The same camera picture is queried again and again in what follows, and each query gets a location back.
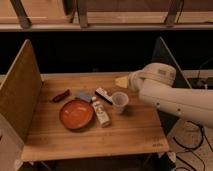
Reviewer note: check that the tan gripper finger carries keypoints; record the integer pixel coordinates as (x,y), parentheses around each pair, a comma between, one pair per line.
(122,82)

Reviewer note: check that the white labelled bottle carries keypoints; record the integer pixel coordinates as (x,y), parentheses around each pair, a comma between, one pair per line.
(100,112)

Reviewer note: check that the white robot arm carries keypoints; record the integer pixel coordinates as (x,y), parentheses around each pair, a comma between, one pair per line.
(154,84)

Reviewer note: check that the clear plastic cup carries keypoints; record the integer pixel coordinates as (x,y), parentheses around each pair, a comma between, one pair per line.
(120,101)

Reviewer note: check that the black and white brush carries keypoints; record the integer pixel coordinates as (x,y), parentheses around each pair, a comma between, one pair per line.
(103,95)

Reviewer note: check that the blue sponge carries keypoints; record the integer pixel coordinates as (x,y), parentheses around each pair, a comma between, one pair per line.
(83,96)

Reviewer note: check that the right dark side panel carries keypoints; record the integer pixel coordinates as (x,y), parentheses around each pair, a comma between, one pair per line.
(162,54)

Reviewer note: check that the orange round plate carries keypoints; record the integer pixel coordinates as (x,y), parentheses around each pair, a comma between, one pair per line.
(76,114)

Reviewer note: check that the dark red chili pepper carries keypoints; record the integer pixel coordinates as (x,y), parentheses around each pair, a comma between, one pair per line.
(61,96)

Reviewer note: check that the left wooden side panel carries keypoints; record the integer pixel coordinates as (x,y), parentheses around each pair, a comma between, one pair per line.
(19,92)

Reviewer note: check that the wooden shelf with brackets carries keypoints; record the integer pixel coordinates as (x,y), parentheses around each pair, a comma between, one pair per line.
(105,15)

